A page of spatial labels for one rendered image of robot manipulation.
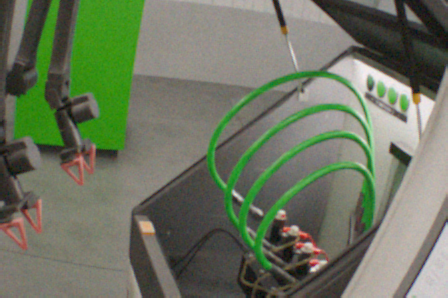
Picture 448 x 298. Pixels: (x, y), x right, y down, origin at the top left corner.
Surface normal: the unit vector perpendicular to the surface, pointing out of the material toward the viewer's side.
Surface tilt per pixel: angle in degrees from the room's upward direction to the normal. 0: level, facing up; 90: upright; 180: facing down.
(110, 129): 90
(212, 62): 90
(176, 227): 90
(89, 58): 90
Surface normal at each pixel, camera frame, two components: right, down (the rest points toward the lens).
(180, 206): 0.27, 0.31
